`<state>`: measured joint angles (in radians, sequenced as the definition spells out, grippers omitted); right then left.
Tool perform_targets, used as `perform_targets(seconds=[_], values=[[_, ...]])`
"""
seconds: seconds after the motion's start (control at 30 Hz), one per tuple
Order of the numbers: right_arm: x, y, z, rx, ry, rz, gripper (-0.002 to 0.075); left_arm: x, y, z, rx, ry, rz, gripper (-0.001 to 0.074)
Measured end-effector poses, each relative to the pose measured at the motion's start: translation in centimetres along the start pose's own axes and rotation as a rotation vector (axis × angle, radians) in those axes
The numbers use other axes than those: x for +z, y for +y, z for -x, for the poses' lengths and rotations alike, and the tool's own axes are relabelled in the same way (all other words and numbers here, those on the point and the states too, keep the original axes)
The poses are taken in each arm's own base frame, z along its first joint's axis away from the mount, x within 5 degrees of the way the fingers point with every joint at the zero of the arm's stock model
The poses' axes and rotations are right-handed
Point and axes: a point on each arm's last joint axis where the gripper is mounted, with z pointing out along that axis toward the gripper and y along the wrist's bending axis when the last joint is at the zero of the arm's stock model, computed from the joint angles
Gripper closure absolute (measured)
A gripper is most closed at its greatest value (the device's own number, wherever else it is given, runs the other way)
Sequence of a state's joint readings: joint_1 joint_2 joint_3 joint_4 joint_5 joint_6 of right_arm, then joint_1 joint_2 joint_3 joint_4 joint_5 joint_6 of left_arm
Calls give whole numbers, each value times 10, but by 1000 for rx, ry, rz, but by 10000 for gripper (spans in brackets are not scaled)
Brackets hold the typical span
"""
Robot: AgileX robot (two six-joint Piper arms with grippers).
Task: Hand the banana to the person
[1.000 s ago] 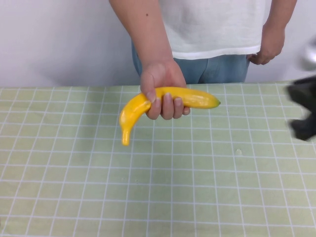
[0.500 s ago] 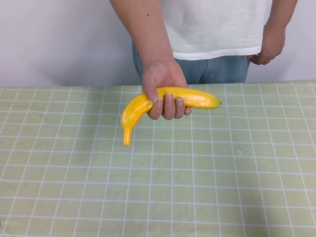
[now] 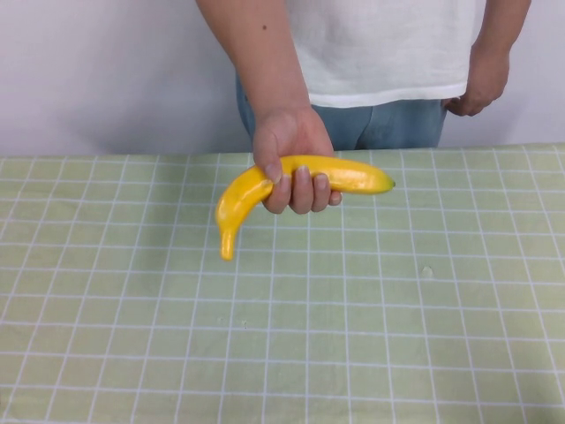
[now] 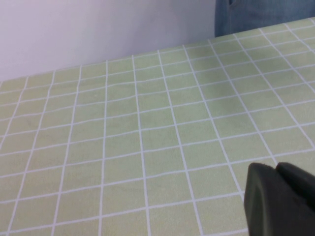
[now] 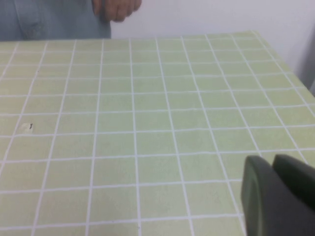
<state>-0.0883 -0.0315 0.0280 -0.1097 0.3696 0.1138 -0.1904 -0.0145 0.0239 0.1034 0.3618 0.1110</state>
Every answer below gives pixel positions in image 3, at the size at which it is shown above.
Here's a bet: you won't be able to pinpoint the person's left hand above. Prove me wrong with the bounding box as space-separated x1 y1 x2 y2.
447 42 511 117

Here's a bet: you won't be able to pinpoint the person's right hand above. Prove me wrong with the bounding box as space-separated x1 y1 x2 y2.
252 104 343 217

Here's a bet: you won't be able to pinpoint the yellow plastic banana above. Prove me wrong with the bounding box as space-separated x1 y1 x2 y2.
214 154 396 262

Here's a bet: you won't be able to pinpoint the person's left forearm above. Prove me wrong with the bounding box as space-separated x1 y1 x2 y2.
468 0 534 57

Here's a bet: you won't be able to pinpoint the person's right forearm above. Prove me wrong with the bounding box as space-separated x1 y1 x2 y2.
195 0 313 121

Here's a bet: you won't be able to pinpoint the blue jeans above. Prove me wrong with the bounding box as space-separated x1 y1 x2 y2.
235 74 449 152

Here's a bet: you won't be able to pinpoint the white t-shirt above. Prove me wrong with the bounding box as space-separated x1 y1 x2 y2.
271 0 477 109

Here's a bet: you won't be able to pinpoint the green checked tablecloth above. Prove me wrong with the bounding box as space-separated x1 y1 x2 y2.
0 143 565 424

